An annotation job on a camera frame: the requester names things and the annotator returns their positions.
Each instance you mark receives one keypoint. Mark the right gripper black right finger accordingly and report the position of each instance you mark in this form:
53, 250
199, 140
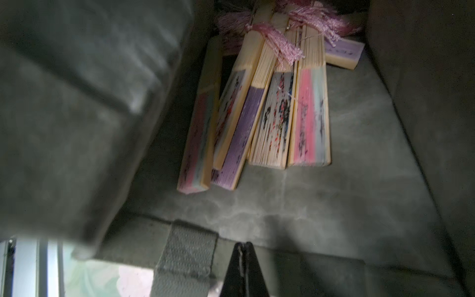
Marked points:
253, 280

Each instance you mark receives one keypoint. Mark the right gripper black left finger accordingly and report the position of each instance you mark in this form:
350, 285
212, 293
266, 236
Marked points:
234, 282

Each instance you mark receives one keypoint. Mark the olive green canvas tote bag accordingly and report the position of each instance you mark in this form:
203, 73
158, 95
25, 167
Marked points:
96, 98

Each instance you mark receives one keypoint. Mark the purple folding fan in bag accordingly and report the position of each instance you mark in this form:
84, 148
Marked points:
228, 176

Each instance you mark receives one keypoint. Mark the pink striped fan in bag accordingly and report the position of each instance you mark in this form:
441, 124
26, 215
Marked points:
197, 162

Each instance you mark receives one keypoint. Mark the white red-flecked fan in bag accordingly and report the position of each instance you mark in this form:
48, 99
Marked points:
273, 83

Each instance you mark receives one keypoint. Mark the pink teal fan in bag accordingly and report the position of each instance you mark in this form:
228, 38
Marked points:
310, 136

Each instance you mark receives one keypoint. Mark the purple fan at back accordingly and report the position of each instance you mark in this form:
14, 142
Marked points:
345, 54

